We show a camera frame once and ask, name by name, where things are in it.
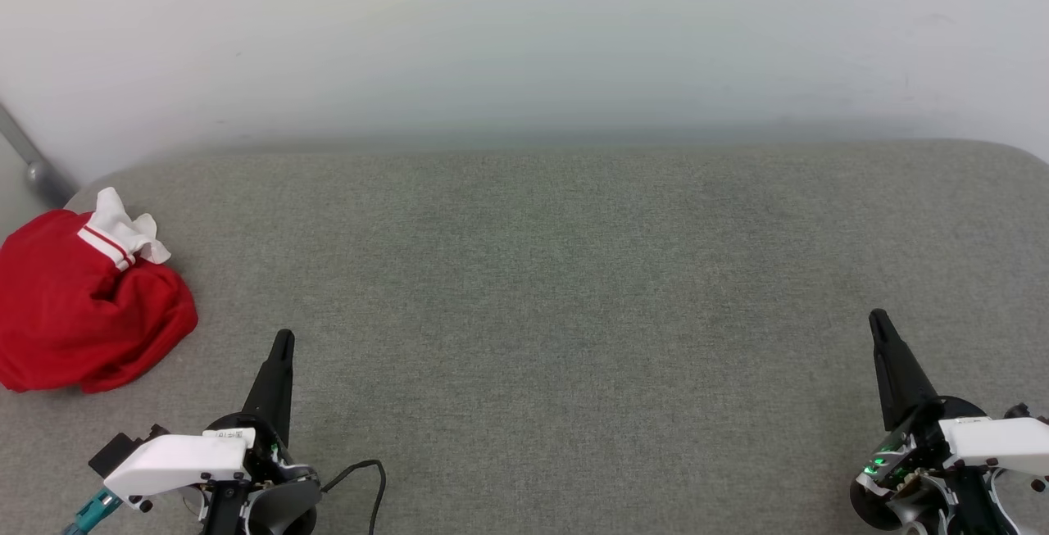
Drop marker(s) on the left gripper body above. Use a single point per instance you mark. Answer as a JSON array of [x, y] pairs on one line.
[[266, 453]]

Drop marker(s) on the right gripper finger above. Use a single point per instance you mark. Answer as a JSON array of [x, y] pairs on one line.
[[897, 371]]

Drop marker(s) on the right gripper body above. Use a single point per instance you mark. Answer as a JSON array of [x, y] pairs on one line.
[[897, 469]]

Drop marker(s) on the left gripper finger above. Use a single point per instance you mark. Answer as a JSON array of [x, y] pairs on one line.
[[272, 387]]

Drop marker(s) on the red and white shirt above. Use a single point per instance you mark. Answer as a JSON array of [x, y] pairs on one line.
[[74, 314]]

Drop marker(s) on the grey fabric sofa cushion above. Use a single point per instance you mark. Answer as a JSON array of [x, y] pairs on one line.
[[574, 314]]

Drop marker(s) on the grey metal pipe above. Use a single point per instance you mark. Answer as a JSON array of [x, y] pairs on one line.
[[33, 166]]

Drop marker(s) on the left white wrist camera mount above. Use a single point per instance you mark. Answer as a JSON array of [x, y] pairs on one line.
[[176, 457]]

